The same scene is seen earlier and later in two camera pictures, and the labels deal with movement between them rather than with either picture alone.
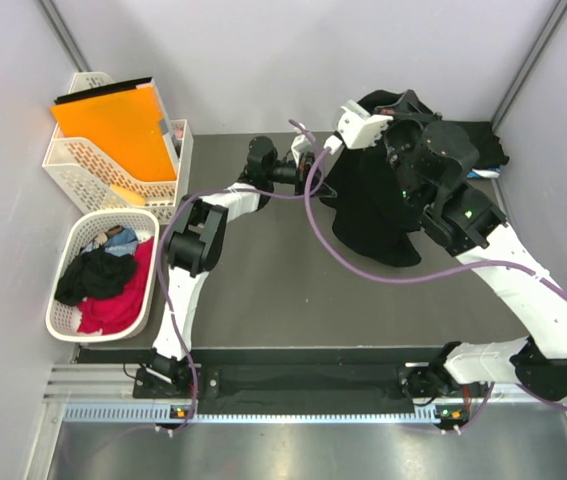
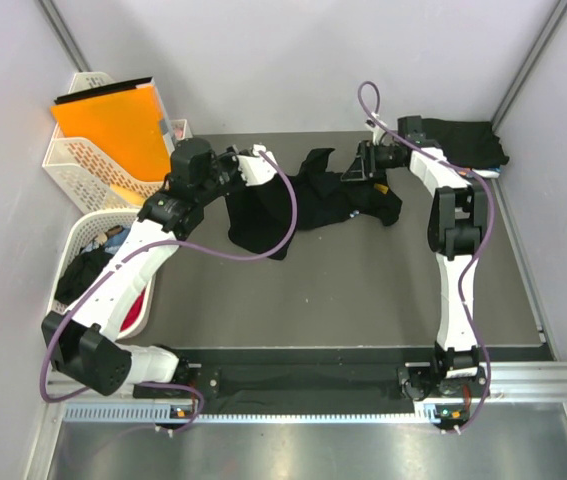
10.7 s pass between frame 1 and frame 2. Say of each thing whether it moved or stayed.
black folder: stayed
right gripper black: moved
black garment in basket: stayed
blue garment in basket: stayed
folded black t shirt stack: stayed
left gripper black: moved
